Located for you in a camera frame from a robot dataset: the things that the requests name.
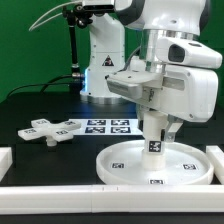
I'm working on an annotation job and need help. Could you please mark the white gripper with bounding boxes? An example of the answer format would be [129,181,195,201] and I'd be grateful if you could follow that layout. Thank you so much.
[138,65,218,142]

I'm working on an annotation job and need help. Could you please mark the white round table top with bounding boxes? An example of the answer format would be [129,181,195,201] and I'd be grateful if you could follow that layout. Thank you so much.
[96,140,214,185]

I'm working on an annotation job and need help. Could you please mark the white cross-shaped table base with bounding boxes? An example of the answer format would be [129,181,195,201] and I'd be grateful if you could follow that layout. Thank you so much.
[18,119,81,147]

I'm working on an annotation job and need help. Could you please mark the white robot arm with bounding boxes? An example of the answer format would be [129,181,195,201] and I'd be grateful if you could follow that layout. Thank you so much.
[82,0,222,142]

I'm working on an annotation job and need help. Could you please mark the white right fence block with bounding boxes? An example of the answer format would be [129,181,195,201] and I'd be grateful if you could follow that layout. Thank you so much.
[206,146,224,185]

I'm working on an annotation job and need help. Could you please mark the white fence block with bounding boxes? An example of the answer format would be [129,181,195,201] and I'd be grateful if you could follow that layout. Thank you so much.
[0,147,13,181]
[206,146,224,185]

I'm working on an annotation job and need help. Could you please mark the white marker sheet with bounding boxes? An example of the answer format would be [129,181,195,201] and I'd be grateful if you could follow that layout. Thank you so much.
[72,119,142,136]

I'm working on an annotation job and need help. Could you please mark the white left fence block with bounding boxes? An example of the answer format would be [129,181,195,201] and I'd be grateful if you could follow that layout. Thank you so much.
[0,147,13,181]

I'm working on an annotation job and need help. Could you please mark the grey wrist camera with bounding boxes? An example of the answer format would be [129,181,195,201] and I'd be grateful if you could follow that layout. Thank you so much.
[105,71,163,100]

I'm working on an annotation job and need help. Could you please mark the white front fence rail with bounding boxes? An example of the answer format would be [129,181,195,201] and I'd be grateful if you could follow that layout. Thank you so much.
[0,185,224,215]

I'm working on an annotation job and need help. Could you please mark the black cable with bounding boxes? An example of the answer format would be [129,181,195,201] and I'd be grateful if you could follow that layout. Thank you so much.
[5,74,84,99]

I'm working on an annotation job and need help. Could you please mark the black camera stand pole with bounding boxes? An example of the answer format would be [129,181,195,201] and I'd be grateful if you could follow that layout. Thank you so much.
[62,3,92,95]

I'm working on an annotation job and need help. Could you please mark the white cable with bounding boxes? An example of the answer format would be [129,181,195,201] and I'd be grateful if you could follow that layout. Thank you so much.
[28,0,84,32]

